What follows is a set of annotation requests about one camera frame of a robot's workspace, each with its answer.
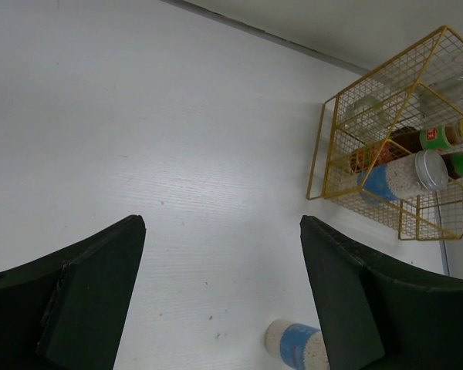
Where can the yellow wire rack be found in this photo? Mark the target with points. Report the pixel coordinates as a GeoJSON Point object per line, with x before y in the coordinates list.
{"type": "Point", "coordinates": [436, 216]}

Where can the silver lid shaker jar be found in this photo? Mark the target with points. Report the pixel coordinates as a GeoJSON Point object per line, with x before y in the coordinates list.
{"type": "Point", "coordinates": [410, 176]}
{"type": "Point", "coordinates": [298, 346]}

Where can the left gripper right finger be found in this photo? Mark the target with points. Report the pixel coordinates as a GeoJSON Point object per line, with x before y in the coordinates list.
{"type": "Point", "coordinates": [376, 312]}

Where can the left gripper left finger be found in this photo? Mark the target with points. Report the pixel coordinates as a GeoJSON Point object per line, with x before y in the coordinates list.
{"type": "Point", "coordinates": [67, 310]}

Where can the clear glass oil bottle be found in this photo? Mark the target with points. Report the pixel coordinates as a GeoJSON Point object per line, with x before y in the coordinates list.
{"type": "Point", "coordinates": [366, 112]}

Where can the dark liquid glass bottle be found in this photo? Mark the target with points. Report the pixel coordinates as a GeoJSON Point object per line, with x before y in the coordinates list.
{"type": "Point", "coordinates": [444, 75]}

